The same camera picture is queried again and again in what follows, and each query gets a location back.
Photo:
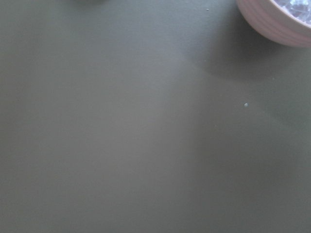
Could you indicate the pink ribbed bowl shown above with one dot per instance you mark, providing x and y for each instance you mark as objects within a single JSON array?
[{"x": 275, "y": 23}]

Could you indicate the clear plastic ice cubes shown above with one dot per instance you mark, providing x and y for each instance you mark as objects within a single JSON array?
[{"x": 300, "y": 9}]

